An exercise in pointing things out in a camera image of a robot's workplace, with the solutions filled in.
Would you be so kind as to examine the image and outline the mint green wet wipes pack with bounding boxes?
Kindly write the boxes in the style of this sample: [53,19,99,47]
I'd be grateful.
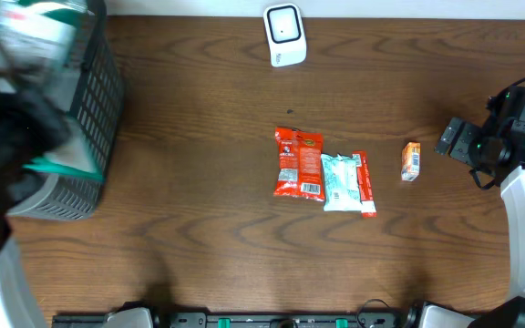
[321,154,362,211]

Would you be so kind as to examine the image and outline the grey plastic mesh basket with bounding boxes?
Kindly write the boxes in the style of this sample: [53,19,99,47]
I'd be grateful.
[8,0,124,220]

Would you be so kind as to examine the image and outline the white barcode scanner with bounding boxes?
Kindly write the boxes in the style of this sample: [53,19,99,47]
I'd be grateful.
[262,3,307,67]

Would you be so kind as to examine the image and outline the red Nescafe coffee pack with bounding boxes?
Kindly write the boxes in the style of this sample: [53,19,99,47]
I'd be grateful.
[273,128,325,201]

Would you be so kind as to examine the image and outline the orange tissue packet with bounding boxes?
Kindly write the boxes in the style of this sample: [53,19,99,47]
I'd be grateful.
[401,142,421,181]

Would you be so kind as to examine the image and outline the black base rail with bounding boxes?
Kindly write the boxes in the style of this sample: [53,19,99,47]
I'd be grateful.
[51,310,418,328]

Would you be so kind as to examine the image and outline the red Nescafe stick sachet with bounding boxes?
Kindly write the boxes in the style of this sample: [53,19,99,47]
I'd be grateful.
[353,150,377,218]

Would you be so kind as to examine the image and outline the green white 3M package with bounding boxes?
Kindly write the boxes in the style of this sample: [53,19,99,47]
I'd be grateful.
[0,1,103,181]

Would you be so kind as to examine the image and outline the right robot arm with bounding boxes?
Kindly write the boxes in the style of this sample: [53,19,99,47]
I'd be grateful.
[404,120,525,328]

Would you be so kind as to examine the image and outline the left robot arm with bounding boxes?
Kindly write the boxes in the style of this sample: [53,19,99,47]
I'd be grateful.
[0,49,72,327]

